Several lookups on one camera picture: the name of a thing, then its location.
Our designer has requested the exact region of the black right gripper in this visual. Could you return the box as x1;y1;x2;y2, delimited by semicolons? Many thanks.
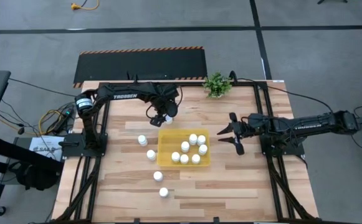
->
216;112;256;156

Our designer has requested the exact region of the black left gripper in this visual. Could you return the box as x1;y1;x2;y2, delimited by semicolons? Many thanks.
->
150;102;179;128

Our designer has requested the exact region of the yellow plastic basket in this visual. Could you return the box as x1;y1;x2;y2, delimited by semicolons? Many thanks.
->
156;128;212;168

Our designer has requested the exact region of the green plant in white pot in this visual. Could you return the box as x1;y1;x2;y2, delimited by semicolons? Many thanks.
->
202;72;233;100

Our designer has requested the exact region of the black hazard-striped floor mat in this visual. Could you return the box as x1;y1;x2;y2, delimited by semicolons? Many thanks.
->
72;45;209;89

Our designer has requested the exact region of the white paper sign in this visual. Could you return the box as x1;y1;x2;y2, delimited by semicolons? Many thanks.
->
28;136;65;162

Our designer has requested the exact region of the black bag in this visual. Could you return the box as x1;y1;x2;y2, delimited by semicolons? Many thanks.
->
8;161;60;191

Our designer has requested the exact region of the yellow extension cord orange plug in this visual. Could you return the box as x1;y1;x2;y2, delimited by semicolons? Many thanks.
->
70;0;100;11

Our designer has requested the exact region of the black cart frame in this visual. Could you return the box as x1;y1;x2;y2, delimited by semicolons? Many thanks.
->
0;133;65;217

